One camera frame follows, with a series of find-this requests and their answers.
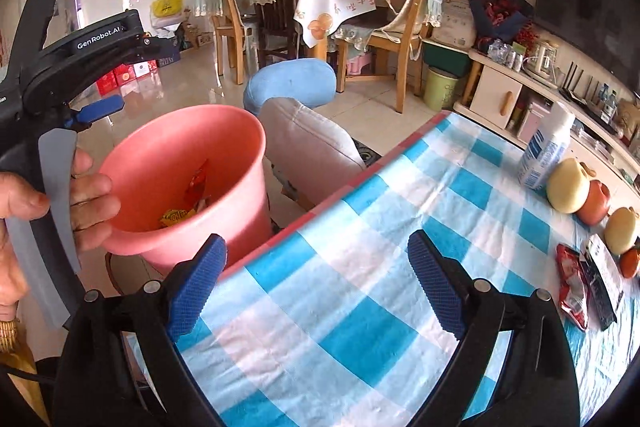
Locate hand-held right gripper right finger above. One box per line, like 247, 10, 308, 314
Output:
407, 229, 581, 427

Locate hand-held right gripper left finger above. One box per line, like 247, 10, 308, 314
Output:
52, 233, 228, 427

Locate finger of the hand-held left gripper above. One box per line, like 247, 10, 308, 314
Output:
62, 95, 126, 131

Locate pink plastic stool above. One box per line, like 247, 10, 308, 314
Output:
97, 104, 273, 275

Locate yellow snack wrapper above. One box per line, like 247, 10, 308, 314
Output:
159, 206, 197, 229

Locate small red wrapper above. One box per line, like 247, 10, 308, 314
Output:
184, 159, 211, 210

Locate person's left hand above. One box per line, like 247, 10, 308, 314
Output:
0, 149, 122, 308

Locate stack of red gift boxes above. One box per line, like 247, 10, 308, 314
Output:
95, 59, 161, 95

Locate blue checkered tablecloth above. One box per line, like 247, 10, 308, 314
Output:
172, 109, 640, 427

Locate yellow shopping bag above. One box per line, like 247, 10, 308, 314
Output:
151, 0, 183, 18

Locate red snack packet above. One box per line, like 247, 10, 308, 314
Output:
556, 243, 591, 332

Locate wooden chair with lace cover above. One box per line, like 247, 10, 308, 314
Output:
212, 0, 261, 85

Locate large yellow pear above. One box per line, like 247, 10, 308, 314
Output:
546, 158, 591, 214

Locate black and white packet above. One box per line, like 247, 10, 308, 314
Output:
580, 234, 626, 332

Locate white bottle with blue label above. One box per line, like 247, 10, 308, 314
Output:
517, 101, 576, 192

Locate red apple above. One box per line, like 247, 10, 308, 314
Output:
577, 179, 612, 226

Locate beige cushion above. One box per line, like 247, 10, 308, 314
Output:
261, 97, 368, 210

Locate blue cushion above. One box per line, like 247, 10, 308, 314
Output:
243, 59, 337, 115

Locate dark wooden chair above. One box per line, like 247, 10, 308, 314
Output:
255, 0, 301, 62

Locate pink storage box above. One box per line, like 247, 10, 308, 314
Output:
517, 101, 546, 142

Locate small yellow pear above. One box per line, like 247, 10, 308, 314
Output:
604, 207, 640, 255

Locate green waste bin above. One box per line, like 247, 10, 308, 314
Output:
422, 67, 461, 110

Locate cream television cabinet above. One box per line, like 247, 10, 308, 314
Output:
454, 47, 640, 198

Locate yellow straw item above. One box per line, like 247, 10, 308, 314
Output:
0, 307, 51, 427

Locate black router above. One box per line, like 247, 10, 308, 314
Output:
557, 62, 601, 105

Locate clear bottle pack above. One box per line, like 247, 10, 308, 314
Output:
487, 39, 526, 70

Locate light wooden chair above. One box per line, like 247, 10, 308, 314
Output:
332, 0, 436, 114

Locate white electric kettle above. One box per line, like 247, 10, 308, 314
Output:
522, 39, 561, 82

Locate white printed bag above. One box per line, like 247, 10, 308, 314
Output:
432, 0, 478, 50

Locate dark wrapped flower bouquet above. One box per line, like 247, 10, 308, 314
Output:
465, 0, 535, 42

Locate black cable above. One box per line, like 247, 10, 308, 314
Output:
0, 359, 58, 383

